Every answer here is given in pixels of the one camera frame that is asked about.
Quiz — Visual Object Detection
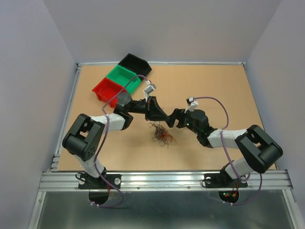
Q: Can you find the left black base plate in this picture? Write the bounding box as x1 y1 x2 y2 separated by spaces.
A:
75 172 121 190

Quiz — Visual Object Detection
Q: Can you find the green plastic bin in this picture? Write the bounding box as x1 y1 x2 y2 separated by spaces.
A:
106 65 141 94

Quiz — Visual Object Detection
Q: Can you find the black plastic bin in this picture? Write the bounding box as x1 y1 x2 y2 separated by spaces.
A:
118 53 152 77

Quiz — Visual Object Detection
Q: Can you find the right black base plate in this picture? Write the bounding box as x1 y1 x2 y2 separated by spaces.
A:
201 173 248 188

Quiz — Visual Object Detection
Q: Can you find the red plastic bin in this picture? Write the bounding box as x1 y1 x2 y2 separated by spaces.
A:
92 77 126 103

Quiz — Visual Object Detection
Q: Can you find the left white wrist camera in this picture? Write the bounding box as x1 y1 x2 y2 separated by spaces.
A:
143 83 156 101

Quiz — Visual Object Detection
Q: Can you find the aluminium mounting rail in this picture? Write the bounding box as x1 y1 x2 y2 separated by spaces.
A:
39 170 293 192

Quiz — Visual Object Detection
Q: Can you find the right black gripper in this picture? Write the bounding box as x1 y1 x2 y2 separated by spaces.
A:
165 106 200 135

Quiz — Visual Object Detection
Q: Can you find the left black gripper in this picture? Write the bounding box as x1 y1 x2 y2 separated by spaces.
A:
127 96 169 121

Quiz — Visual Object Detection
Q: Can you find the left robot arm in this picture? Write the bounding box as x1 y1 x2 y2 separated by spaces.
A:
62 92 175 188

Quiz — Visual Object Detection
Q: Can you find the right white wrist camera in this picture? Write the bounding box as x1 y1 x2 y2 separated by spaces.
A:
184 97 198 113

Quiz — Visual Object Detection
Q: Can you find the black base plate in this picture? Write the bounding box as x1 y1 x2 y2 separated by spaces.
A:
75 172 121 190
201 173 248 188

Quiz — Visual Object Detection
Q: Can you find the cable bundle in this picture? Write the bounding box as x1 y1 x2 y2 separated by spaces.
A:
146 121 178 150

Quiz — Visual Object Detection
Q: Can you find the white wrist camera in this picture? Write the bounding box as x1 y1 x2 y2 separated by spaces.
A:
184 97 198 113
143 83 156 101

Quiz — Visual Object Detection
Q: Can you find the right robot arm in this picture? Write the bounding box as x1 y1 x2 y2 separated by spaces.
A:
168 108 283 186

